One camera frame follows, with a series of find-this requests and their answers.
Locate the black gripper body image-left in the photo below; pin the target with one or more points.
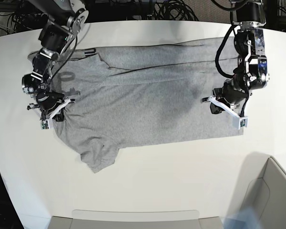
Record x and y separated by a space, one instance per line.
45 100

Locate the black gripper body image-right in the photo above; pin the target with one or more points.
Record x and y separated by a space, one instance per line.
232 95

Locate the grey T-shirt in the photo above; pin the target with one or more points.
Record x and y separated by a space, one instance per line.
130 96

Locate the blurred blue object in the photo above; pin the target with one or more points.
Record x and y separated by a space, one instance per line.
244 219

